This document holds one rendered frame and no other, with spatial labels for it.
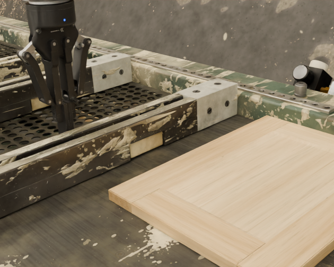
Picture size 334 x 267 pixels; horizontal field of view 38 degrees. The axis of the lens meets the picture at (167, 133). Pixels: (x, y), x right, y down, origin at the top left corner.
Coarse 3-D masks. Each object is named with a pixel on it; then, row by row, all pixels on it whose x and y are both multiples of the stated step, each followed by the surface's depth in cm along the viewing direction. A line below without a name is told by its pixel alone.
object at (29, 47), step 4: (28, 44) 75; (32, 44) 75; (24, 48) 75; (28, 48) 75; (32, 48) 75; (20, 52) 75; (32, 52) 76; (20, 56) 75; (36, 56) 75; (24, 60) 75
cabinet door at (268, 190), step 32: (256, 128) 94; (288, 128) 93; (192, 160) 83; (224, 160) 83; (256, 160) 82; (288, 160) 82; (320, 160) 81; (128, 192) 74; (160, 192) 73; (192, 192) 74; (224, 192) 73; (256, 192) 73; (288, 192) 72; (320, 192) 72; (160, 224) 67; (192, 224) 65; (224, 224) 65; (256, 224) 65; (288, 224) 65; (320, 224) 64; (224, 256) 59; (256, 256) 59; (288, 256) 58; (320, 256) 60
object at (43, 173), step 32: (192, 96) 96; (224, 96) 100; (96, 128) 85; (128, 128) 85; (160, 128) 90; (192, 128) 96; (0, 160) 74; (32, 160) 73; (64, 160) 77; (96, 160) 81; (128, 160) 87; (0, 192) 71; (32, 192) 74
